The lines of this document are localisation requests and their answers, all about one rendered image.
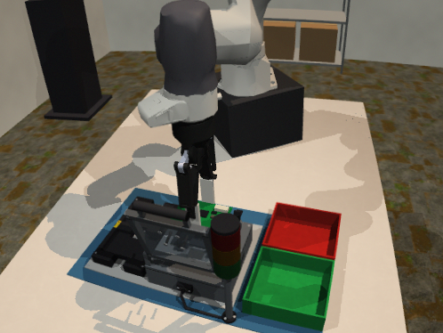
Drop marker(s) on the green circuit board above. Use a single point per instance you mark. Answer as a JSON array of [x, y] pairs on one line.
[[209, 210]]

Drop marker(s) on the green bin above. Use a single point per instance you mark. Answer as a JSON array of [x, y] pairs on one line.
[[286, 279]]

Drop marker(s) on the red open-top bin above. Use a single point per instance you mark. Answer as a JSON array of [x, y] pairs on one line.
[[303, 230]]

